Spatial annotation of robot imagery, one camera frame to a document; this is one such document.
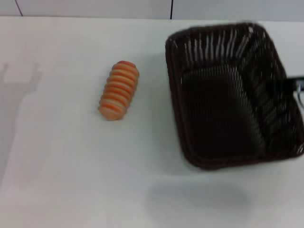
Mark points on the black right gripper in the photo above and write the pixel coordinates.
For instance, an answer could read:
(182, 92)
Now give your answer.
(299, 81)

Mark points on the dark brown wicker basket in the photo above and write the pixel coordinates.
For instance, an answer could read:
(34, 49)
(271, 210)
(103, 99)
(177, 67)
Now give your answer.
(218, 107)

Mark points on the orange striped bread roll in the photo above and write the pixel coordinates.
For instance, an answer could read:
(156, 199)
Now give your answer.
(118, 92)

